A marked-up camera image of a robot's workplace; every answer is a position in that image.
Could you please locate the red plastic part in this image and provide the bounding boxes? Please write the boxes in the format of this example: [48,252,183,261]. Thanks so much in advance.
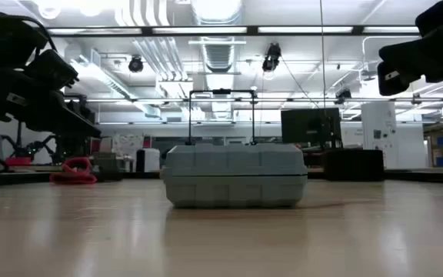
[5,155,32,167]

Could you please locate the black monitor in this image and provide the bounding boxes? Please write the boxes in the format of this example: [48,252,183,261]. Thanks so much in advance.
[281,107,342,150]

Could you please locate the black work glove red cuff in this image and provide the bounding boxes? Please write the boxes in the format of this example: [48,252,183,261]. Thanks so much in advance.
[49,156,98,185]

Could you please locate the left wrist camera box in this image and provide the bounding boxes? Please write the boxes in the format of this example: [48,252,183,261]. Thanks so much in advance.
[24,48,80,92]

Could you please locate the silver ventilation duct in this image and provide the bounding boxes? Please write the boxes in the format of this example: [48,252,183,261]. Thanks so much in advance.
[189,0,245,74]

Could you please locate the white pillar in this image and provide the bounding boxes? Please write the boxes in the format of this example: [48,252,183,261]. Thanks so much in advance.
[361,101,398,169]

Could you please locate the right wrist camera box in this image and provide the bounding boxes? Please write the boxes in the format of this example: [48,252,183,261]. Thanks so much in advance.
[376,61,419,97]

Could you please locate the black ceiling camera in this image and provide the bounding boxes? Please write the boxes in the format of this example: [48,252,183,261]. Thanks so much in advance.
[128,55,145,74]
[261,42,283,73]
[334,88,352,105]

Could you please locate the background robot green lights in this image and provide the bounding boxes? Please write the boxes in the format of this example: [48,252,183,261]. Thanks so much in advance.
[1,122,59,165]

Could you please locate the black duct tape roll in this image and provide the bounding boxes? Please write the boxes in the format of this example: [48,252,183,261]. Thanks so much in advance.
[323,149,385,182]

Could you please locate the black aluminium rig frame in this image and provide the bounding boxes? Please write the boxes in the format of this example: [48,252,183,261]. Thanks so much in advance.
[0,168,443,189]

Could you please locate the thin hanging black cable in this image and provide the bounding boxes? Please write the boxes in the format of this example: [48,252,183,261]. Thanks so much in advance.
[318,0,327,116]

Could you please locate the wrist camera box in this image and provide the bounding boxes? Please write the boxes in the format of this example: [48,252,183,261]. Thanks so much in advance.
[24,48,80,92]
[376,61,419,97]

